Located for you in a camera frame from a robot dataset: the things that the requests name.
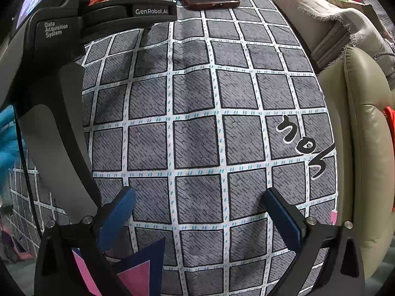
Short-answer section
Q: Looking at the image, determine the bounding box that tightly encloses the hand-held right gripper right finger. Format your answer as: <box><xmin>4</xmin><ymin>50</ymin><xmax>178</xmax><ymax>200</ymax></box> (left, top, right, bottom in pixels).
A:
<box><xmin>264</xmin><ymin>187</ymin><xmax>366</xmax><ymax>296</ymax></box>

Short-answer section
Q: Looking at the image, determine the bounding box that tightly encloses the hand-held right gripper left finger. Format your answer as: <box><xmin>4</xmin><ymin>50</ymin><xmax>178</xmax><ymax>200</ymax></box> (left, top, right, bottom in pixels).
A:
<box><xmin>34</xmin><ymin>187</ymin><xmax>138</xmax><ymax>296</ymax></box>

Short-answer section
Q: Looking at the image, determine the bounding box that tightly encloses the blue cloth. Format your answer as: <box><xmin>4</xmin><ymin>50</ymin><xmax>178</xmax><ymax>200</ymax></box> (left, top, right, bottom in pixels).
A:
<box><xmin>0</xmin><ymin>105</ymin><xmax>23</xmax><ymax>201</ymax></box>

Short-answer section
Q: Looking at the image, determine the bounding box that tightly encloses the beige leather sofa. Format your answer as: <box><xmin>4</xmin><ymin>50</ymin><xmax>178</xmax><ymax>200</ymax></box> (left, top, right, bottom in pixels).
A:
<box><xmin>247</xmin><ymin>0</ymin><xmax>395</xmax><ymax>273</ymax></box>

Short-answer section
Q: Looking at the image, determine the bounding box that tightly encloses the grey checked printed blanket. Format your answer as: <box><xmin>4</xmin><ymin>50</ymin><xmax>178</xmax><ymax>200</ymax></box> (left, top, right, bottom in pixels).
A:
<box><xmin>6</xmin><ymin>0</ymin><xmax>340</xmax><ymax>296</ymax></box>

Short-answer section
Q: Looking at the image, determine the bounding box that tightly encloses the orange object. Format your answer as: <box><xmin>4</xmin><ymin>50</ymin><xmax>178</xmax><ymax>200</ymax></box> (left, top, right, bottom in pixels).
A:
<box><xmin>383</xmin><ymin>106</ymin><xmax>395</xmax><ymax>130</ymax></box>

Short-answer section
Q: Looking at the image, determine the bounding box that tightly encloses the beige frayed cloth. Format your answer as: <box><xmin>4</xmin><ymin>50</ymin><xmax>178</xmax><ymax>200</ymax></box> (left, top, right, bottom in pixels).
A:
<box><xmin>266</xmin><ymin>0</ymin><xmax>394</xmax><ymax>70</ymax></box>

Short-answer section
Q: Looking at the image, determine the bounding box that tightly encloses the black cable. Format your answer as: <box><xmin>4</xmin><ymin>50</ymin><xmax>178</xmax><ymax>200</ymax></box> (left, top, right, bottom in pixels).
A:
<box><xmin>13</xmin><ymin>106</ymin><xmax>42</xmax><ymax>232</ymax></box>

